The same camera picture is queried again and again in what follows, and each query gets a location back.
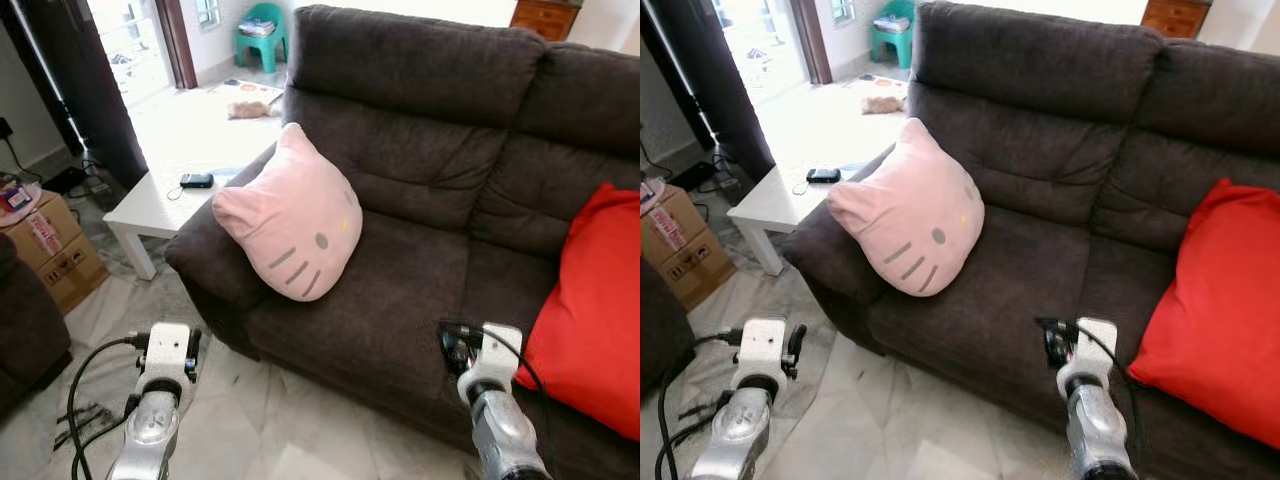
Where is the pink cat face pillow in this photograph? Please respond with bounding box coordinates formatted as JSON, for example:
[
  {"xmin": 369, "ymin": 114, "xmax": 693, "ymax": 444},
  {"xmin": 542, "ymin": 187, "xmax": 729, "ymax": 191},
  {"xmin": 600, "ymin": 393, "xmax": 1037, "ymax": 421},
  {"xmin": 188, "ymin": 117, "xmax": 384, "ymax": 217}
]
[
  {"xmin": 826, "ymin": 117, "xmax": 986, "ymax": 298},
  {"xmin": 211, "ymin": 122, "xmax": 364, "ymax": 303}
]

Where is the red pillow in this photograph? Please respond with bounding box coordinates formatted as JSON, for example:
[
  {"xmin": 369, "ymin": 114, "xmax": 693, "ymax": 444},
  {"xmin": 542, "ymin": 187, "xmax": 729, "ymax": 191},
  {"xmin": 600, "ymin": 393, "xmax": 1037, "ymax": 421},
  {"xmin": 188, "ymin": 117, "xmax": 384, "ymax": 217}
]
[
  {"xmin": 1128, "ymin": 178, "xmax": 1280, "ymax": 451},
  {"xmin": 515, "ymin": 183, "xmax": 641, "ymax": 443}
]

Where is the dark grey fabric sofa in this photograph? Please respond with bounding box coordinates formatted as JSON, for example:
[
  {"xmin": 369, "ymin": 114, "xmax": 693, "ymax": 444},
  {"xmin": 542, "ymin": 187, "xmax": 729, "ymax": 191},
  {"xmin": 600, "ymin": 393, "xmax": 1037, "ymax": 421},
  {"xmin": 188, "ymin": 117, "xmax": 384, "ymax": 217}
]
[
  {"xmin": 165, "ymin": 5, "xmax": 641, "ymax": 480},
  {"xmin": 782, "ymin": 0, "xmax": 1280, "ymax": 480}
]

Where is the dark grey armchair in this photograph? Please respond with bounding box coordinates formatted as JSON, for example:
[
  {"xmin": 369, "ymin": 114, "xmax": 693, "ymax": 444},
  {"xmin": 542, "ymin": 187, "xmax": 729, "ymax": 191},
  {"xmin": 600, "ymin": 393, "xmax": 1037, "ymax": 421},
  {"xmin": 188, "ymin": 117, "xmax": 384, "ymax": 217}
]
[
  {"xmin": 0, "ymin": 235, "xmax": 73, "ymax": 416},
  {"xmin": 640, "ymin": 260, "xmax": 696, "ymax": 396}
]

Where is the white side table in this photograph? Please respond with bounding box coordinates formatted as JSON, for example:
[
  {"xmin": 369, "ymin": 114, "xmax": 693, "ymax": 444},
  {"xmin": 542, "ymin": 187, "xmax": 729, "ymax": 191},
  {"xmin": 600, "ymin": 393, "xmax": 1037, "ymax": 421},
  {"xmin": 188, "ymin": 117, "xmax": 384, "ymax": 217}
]
[
  {"xmin": 103, "ymin": 168, "xmax": 246, "ymax": 281},
  {"xmin": 727, "ymin": 165, "xmax": 861, "ymax": 276}
]

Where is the brown cardboard box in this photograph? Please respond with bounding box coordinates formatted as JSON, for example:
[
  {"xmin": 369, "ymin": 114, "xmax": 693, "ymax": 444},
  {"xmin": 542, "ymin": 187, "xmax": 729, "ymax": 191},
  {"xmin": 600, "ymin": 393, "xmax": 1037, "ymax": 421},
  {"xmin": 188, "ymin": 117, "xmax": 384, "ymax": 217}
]
[
  {"xmin": 0, "ymin": 190, "xmax": 109, "ymax": 316},
  {"xmin": 640, "ymin": 185, "xmax": 736, "ymax": 311}
]

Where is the magazine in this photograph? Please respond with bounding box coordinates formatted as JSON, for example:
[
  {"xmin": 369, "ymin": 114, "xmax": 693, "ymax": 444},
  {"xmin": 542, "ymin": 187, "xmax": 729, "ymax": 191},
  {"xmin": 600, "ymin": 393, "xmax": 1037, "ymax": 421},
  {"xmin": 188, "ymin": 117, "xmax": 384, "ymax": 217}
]
[
  {"xmin": 850, "ymin": 73, "xmax": 911, "ymax": 101},
  {"xmin": 208, "ymin": 78, "xmax": 284, "ymax": 106}
]

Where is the teal plastic stool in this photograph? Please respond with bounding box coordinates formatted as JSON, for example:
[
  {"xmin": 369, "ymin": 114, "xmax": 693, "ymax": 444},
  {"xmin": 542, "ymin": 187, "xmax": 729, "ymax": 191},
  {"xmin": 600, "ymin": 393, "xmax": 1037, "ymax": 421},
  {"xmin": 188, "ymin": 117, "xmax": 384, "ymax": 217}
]
[
  {"xmin": 235, "ymin": 2, "xmax": 289, "ymax": 73},
  {"xmin": 868, "ymin": 0, "xmax": 916, "ymax": 69}
]

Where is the brown wooden cabinet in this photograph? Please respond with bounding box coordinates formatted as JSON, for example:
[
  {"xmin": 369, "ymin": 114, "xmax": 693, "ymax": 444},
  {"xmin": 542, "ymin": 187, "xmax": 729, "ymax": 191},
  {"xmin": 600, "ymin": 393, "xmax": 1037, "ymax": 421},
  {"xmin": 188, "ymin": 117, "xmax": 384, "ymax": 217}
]
[
  {"xmin": 510, "ymin": 0, "xmax": 581, "ymax": 41},
  {"xmin": 1140, "ymin": 0, "xmax": 1211, "ymax": 39}
]

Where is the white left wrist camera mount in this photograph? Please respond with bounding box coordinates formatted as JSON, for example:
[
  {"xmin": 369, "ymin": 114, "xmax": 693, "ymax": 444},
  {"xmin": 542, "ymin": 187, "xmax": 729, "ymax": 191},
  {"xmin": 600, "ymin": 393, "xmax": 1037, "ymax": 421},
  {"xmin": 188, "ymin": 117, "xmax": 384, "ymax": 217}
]
[
  {"xmin": 735, "ymin": 318, "xmax": 788, "ymax": 381},
  {"xmin": 138, "ymin": 322, "xmax": 193, "ymax": 386}
]

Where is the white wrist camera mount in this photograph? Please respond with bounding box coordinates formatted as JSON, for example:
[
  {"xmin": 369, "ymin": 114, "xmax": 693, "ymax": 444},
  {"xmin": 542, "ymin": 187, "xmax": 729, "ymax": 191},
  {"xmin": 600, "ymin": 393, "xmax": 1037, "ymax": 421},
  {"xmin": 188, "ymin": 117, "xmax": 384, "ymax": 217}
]
[
  {"xmin": 1062, "ymin": 317, "xmax": 1119, "ymax": 386},
  {"xmin": 735, "ymin": 318, "xmax": 788, "ymax": 381},
  {"xmin": 138, "ymin": 322, "xmax": 193, "ymax": 386},
  {"xmin": 470, "ymin": 322, "xmax": 524, "ymax": 386}
]

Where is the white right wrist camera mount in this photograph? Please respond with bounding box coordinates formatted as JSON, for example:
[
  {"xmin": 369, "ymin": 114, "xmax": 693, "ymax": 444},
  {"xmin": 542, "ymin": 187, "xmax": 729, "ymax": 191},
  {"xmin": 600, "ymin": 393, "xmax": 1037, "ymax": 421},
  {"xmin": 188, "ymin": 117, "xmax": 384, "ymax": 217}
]
[
  {"xmin": 470, "ymin": 322, "xmax": 524, "ymax": 386},
  {"xmin": 1062, "ymin": 317, "xmax": 1119, "ymax": 386}
]

